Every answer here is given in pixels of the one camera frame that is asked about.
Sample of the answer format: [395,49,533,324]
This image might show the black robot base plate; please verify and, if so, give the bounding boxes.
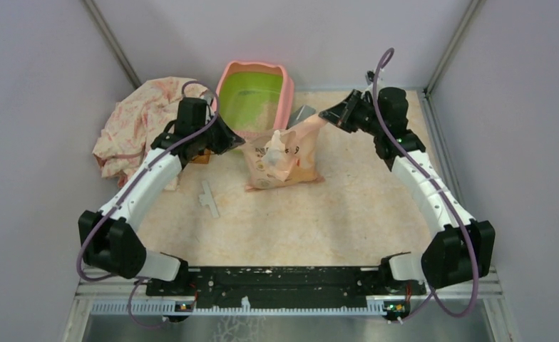
[146,266,426,309]

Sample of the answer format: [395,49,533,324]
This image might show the metal litter scoop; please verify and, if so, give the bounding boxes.
[287,105,317,129]

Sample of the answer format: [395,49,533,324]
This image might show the white bag sealing clip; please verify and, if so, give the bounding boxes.
[198,180,220,219]

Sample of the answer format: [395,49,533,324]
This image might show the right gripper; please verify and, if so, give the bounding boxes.
[319,89,385,137]

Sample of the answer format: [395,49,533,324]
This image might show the pink floral cloth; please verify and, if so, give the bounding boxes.
[92,77,211,188]

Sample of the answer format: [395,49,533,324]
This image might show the orange wooden tray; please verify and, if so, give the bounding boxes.
[190,149,212,165]

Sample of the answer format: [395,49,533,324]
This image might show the beige litter pellets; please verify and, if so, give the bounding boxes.
[245,101,277,132]

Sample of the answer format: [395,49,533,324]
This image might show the pink cat litter bag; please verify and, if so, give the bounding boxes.
[240,114,327,192]

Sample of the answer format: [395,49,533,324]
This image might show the pink and green litter box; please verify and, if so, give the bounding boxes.
[217,61,294,141]

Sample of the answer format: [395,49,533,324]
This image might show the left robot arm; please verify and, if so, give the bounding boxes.
[76,98,245,295]

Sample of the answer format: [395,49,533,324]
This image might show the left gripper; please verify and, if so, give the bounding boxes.
[194,110,244,154]

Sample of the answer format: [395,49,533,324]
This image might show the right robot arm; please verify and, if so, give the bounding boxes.
[319,87,496,294]

